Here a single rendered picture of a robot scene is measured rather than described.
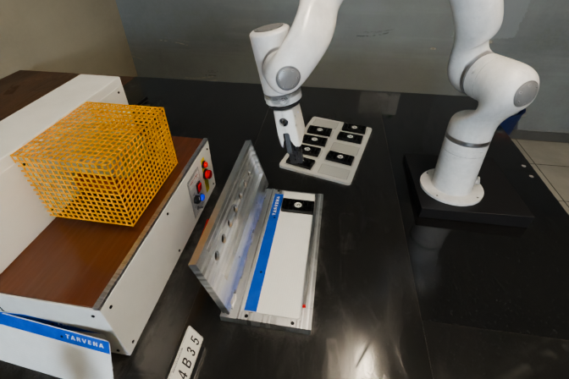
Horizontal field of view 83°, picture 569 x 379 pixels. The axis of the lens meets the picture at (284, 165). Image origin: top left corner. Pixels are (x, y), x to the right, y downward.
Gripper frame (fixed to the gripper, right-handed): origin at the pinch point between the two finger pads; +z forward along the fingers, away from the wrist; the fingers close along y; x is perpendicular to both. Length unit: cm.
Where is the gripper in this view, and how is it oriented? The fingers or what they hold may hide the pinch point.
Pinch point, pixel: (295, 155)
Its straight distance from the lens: 82.5
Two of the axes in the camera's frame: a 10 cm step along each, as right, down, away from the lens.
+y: 1.6, -6.0, 7.8
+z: 2.0, 8.0, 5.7
